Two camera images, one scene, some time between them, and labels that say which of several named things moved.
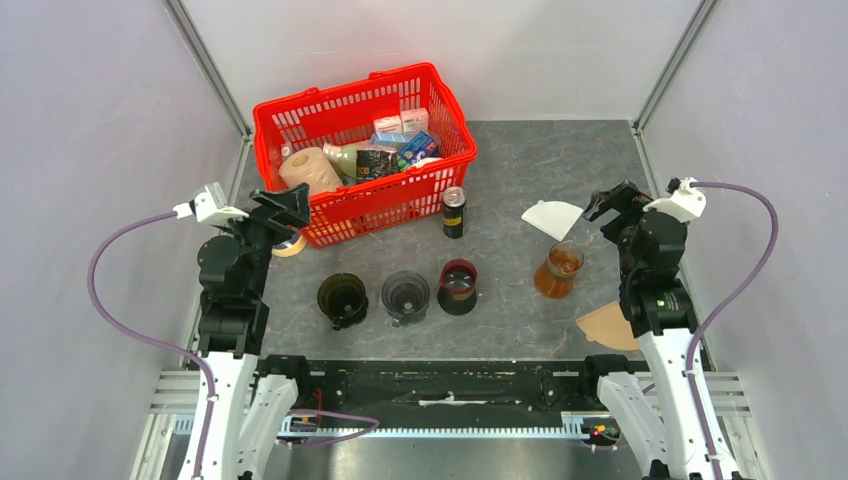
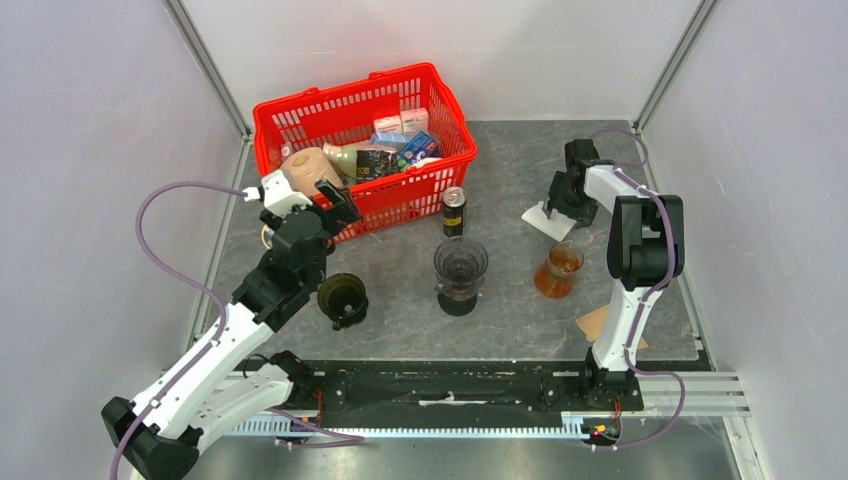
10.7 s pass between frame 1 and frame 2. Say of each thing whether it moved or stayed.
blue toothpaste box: stayed
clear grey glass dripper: moved
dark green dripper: stayed
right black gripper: moved
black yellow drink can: stayed
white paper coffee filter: stayed
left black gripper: moved
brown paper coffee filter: stayed
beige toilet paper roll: stayed
